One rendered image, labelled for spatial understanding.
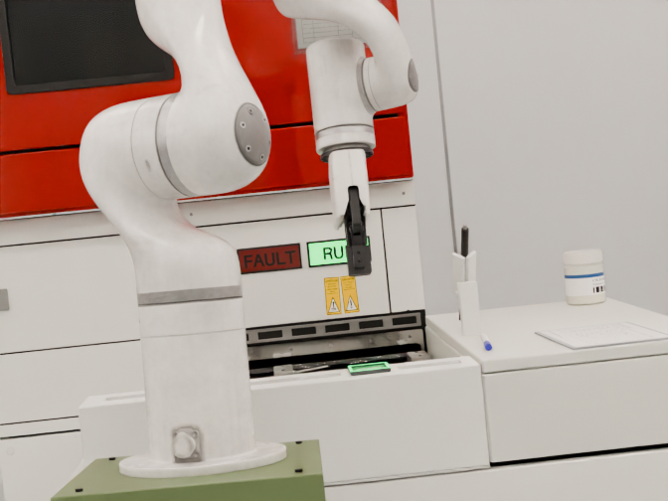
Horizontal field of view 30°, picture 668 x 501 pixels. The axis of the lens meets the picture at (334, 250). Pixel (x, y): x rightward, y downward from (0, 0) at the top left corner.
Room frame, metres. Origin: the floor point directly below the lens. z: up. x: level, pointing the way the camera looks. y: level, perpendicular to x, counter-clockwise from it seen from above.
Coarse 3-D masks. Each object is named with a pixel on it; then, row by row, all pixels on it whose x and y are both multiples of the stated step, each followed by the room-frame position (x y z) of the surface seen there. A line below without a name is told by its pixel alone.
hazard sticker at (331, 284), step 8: (328, 280) 2.31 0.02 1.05; (336, 280) 2.31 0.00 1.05; (328, 288) 2.31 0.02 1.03; (336, 288) 2.31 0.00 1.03; (328, 296) 2.31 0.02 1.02; (336, 296) 2.31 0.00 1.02; (328, 304) 2.31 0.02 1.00; (336, 304) 2.31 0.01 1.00; (328, 312) 2.31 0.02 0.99; (336, 312) 2.31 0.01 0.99
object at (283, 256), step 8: (272, 248) 2.30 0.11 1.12; (280, 248) 2.30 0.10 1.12; (288, 248) 2.31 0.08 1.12; (296, 248) 2.31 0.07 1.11; (240, 256) 2.30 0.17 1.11; (248, 256) 2.30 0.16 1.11; (256, 256) 2.30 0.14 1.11; (264, 256) 2.30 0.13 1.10; (272, 256) 2.30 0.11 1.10; (280, 256) 2.30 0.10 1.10; (288, 256) 2.31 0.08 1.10; (296, 256) 2.31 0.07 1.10; (248, 264) 2.30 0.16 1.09; (256, 264) 2.30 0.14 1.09; (264, 264) 2.30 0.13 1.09; (272, 264) 2.30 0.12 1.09; (280, 264) 2.30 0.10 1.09; (288, 264) 2.31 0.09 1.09; (296, 264) 2.31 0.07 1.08
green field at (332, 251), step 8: (312, 248) 2.31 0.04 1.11; (320, 248) 2.31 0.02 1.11; (328, 248) 2.31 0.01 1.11; (336, 248) 2.31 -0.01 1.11; (344, 248) 2.31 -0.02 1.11; (312, 256) 2.31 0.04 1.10; (320, 256) 2.31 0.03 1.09; (328, 256) 2.31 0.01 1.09; (336, 256) 2.31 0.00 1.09; (344, 256) 2.31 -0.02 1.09; (312, 264) 2.31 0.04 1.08
